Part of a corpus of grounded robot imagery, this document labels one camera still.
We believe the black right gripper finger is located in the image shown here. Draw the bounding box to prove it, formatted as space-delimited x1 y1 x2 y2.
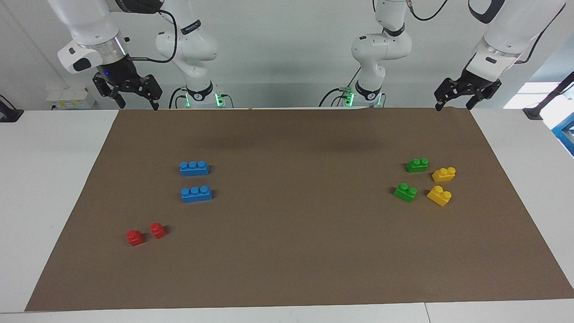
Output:
93 74 126 109
137 74 163 111

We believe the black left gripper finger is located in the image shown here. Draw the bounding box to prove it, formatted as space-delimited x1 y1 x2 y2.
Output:
465 80 502 110
434 77 462 111

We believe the blue three-stud toy brick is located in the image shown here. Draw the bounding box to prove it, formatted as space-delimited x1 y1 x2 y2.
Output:
181 185 213 203
179 161 210 177

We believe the white background box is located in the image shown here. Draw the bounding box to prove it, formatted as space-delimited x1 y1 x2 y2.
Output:
46 87 97 110

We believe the black stand with bar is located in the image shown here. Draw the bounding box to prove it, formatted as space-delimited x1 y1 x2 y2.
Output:
522 71 574 120

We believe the yellow two-stud toy brick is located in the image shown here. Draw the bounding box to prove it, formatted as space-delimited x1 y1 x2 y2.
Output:
426 185 452 207
432 167 457 183

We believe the black table clamp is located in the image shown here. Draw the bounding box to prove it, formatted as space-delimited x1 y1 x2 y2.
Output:
0 94 24 123

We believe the brown table mat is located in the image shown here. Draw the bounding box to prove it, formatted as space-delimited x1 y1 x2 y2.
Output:
25 107 574 312

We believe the black right base cable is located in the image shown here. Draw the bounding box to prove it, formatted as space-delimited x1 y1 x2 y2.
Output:
169 87 189 109

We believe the black base cable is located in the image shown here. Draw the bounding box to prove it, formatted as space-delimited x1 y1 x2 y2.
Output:
319 67 362 107
169 87 189 109

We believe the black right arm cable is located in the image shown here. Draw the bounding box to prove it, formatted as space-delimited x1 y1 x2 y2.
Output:
128 9 180 63

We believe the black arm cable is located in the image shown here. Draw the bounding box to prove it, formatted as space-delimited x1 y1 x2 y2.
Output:
128 9 180 63
406 0 568 65

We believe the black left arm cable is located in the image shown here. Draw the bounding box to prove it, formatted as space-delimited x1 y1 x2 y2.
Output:
406 0 568 65

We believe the blue frame object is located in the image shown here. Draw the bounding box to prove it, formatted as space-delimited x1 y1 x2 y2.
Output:
552 112 574 157

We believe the black left base cable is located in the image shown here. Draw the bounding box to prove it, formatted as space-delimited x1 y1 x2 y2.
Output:
319 67 362 107

